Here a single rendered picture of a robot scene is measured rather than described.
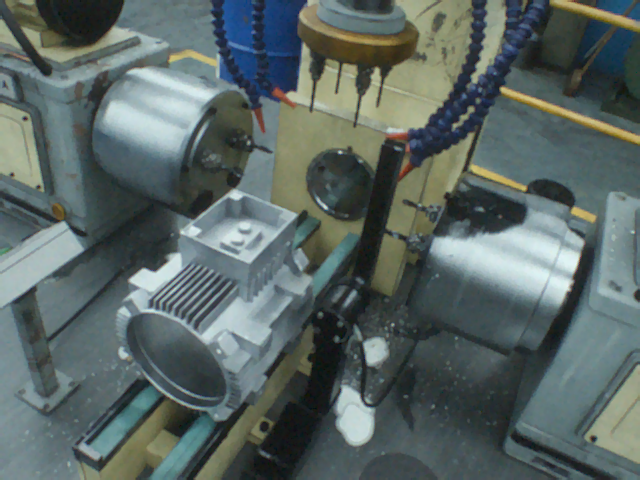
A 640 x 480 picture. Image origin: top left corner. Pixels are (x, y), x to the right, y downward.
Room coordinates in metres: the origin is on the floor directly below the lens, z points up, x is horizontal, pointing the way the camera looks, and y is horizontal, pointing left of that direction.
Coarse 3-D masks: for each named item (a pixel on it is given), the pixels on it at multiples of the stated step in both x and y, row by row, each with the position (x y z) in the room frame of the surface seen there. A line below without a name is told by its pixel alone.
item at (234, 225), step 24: (240, 192) 0.63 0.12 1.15; (216, 216) 0.59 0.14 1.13; (240, 216) 0.62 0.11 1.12; (264, 216) 0.62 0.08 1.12; (192, 240) 0.52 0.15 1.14; (216, 240) 0.56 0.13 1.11; (240, 240) 0.54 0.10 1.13; (264, 240) 0.57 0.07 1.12; (288, 240) 0.58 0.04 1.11; (192, 264) 0.52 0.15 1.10; (216, 264) 0.51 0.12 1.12; (240, 264) 0.49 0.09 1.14; (264, 264) 0.53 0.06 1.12; (240, 288) 0.49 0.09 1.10
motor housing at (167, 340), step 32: (160, 288) 0.47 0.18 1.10; (192, 288) 0.48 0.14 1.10; (224, 288) 0.48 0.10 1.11; (128, 320) 0.46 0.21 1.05; (160, 320) 0.51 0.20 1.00; (192, 320) 0.44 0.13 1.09; (224, 320) 0.45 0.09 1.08; (256, 320) 0.48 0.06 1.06; (288, 320) 0.52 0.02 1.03; (128, 352) 0.46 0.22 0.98; (160, 352) 0.49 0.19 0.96; (192, 352) 0.51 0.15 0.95; (160, 384) 0.45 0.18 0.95; (192, 384) 0.46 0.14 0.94; (224, 384) 0.46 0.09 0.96
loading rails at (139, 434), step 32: (320, 224) 0.91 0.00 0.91; (352, 256) 0.81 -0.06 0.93; (320, 288) 0.72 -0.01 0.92; (128, 416) 0.41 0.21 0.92; (160, 416) 0.44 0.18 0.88; (256, 416) 0.50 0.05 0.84; (96, 448) 0.36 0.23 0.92; (128, 448) 0.38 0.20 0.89; (160, 448) 0.41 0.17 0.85; (192, 448) 0.38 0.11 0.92; (224, 448) 0.42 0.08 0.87
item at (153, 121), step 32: (128, 96) 0.87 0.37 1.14; (160, 96) 0.87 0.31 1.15; (192, 96) 0.87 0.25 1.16; (224, 96) 0.90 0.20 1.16; (96, 128) 0.85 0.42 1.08; (128, 128) 0.83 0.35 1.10; (160, 128) 0.82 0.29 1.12; (192, 128) 0.81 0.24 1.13; (224, 128) 0.89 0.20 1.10; (96, 160) 0.85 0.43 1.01; (128, 160) 0.81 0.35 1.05; (160, 160) 0.79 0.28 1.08; (192, 160) 0.80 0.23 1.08; (224, 160) 0.90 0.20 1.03; (128, 192) 0.85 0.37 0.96; (160, 192) 0.78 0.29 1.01; (192, 192) 0.80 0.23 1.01; (224, 192) 0.90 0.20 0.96
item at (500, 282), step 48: (480, 192) 0.71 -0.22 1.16; (528, 192) 0.75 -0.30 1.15; (432, 240) 0.64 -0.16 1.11; (480, 240) 0.64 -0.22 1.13; (528, 240) 0.63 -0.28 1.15; (576, 240) 0.65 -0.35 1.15; (432, 288) 0.61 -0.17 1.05; (480, 288) 0.60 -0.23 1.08; (528, 288) 0.59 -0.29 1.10; (480, 336) 0.59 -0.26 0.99; (528, 336) 0.57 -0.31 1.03
